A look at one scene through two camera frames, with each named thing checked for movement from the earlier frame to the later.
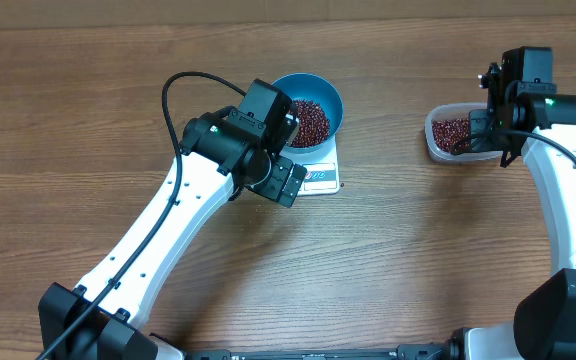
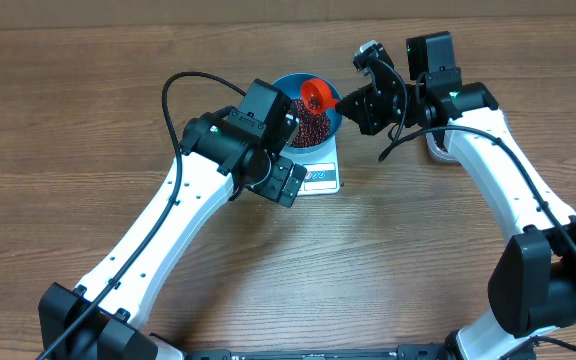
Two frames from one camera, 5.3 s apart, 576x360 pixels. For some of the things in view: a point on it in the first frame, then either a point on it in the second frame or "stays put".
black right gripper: (478, 127) -> (371, 117)
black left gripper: (274, 190) stays put
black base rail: (405, 352) stays put
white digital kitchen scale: (322, 170) stays put
